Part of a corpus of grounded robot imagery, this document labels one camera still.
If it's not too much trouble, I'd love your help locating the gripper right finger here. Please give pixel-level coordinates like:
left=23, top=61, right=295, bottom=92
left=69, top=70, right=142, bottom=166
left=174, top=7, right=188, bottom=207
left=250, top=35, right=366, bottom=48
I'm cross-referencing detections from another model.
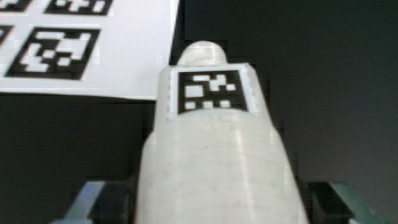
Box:
left=307, top=182, right=391, bottom=224

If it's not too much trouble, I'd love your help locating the white marker sheet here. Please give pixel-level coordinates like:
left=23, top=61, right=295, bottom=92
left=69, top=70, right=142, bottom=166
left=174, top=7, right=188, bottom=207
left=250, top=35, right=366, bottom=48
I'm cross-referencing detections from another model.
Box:
left=0, top=0, right=179, bottom=100

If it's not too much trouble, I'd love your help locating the white cylindrical table leg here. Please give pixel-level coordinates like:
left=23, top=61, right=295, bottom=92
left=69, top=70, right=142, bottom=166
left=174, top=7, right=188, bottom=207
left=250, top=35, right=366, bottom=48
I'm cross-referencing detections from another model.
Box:
left=135, top=41, right=309, bottom=224

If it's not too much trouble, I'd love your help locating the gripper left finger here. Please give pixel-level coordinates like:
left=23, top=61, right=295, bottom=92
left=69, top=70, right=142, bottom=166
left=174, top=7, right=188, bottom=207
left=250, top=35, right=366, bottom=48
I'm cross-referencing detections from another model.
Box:
left=49, top=181, right=131, bottom=224

